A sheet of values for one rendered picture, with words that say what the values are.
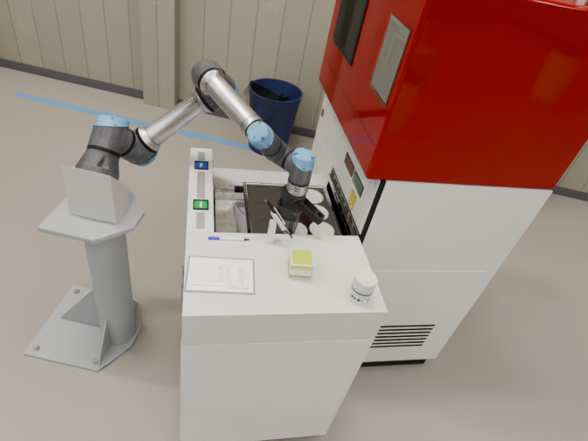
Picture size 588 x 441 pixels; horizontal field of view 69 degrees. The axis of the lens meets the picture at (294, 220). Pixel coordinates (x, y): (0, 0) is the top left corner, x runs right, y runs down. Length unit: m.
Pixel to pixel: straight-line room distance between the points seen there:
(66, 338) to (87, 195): 0.94
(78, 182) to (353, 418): 1.61
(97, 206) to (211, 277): 0.59
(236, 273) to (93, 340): 1.20
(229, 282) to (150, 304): 1.23
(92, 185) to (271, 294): 0.77
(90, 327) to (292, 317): 1.38
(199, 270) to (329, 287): 0.42
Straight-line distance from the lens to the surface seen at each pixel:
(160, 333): 2.40
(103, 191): 1.67
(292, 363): 1.52
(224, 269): 1.37
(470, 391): 2.64
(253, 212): 1.69
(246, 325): 1.30
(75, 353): 2.38
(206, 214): 1.57
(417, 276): 1.88
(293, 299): 1.32
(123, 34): 4.37
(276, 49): 3.94
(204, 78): 1.53
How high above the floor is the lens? 1.97
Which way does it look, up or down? 39 degrees down
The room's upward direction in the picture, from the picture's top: 13 degrees clockwise
